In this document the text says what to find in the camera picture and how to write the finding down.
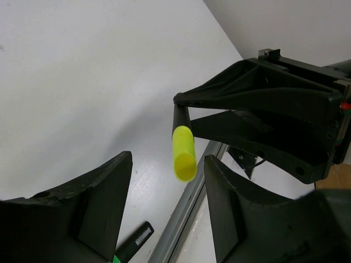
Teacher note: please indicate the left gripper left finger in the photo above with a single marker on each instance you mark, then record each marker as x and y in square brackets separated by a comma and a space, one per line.
[78, 221]

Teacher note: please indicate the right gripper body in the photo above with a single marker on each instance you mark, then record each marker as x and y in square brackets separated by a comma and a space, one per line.
[335, 135]

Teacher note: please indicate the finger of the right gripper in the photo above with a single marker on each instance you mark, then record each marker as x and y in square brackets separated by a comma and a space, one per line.
[284, 86]
[290, 147]

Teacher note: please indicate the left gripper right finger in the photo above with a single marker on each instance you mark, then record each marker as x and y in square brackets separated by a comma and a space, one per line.
[252, 224]

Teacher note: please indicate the yellow black highlighter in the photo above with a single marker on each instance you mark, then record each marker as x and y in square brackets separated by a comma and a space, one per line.
[183, 145]

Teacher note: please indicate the green black highlighter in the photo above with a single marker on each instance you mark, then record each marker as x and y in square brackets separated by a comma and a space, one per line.
[128, 248]

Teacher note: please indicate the aluminium frame rail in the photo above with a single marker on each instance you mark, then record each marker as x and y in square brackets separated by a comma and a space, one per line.
[179, 225]

